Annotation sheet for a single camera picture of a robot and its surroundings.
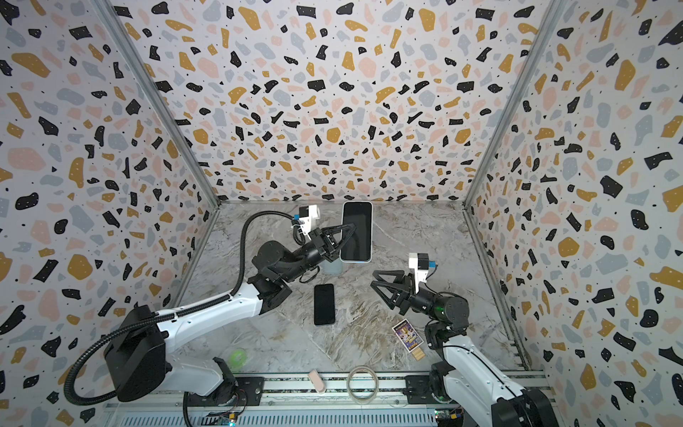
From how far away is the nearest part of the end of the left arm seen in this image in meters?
0.59

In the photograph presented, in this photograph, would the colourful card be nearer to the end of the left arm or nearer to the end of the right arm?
the end of the right arm

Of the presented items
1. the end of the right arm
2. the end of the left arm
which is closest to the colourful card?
the end of the right arm

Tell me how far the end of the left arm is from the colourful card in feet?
1.31

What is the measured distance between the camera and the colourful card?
0.83 m
